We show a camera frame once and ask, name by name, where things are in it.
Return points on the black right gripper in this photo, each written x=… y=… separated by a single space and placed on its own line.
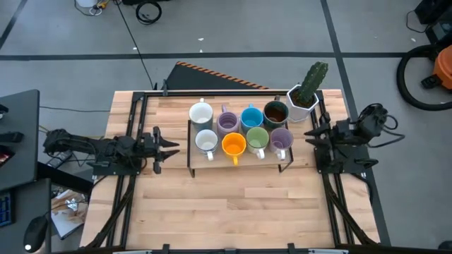
x=340 y=131

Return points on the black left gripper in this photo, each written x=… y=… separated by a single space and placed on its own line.
x=148 y=144

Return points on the blue white floral mug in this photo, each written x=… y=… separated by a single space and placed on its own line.
x=206 y=141

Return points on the dark speckled mug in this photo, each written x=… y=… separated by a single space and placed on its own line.
x=275 y=114

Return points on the green striped mug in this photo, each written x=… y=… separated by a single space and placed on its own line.
x=257 y=138

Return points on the ribbed purple mug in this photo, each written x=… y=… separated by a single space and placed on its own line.
x=227 y=121

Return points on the yellow-orange faceted mug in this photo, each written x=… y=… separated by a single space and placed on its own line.
x=233 y=144

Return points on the light blue mug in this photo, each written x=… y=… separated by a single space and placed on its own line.
x=251 y=118

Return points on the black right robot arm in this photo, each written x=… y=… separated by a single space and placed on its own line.
x=370 y=121

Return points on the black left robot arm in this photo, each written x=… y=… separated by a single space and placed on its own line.
x=88 y=146

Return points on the white box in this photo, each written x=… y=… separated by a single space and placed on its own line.
x=296 y=112

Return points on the green cactus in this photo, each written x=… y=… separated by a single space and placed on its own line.
x=312 y=83

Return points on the wooden shelf riser black legs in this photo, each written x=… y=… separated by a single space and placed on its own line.
x=254 y=163

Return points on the black mat orange striped edge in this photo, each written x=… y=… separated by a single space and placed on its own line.
x=197 y=79

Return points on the black power brick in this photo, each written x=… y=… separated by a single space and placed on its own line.
x=56 y=161

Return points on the open box with papers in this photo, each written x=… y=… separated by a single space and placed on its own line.
x=69 y=218

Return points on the orange shop vacuum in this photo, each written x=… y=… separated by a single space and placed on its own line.
x=445 y=67

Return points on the black side desk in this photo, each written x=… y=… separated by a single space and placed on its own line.
x=21 y=120

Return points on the black computer mouse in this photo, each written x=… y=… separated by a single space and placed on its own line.
x=35 y=233

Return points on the black equipment case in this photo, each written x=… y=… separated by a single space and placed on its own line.
x=438 y=21

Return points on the white bucket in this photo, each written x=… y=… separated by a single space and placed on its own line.
x=86 y=3

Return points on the black keyboard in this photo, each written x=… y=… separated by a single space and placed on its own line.
x=5 y=210

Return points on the black metal table frame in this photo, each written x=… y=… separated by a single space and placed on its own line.
x=229 y=93

